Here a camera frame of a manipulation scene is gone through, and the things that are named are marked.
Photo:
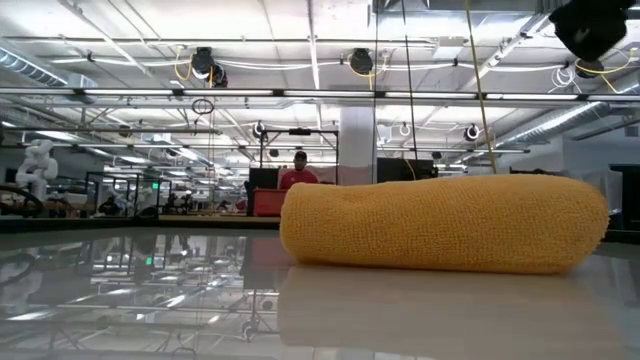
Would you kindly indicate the white column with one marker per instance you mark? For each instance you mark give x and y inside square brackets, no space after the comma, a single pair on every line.
[357,145]

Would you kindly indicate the black screen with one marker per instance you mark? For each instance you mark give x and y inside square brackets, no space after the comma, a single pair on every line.
[262,177]

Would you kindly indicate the white robot figure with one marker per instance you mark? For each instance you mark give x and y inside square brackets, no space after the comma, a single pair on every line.
[37,165]

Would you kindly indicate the orange microfibre towel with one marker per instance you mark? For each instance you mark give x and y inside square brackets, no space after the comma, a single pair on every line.
[440,225]

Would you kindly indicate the silver ventilation duct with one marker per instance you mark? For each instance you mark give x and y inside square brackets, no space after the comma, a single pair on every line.
[30,67]
[550,125]

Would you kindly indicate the person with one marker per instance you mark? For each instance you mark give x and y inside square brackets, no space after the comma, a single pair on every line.
[298,178]

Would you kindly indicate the red bin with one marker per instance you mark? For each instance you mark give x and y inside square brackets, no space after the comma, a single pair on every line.
[267,202]

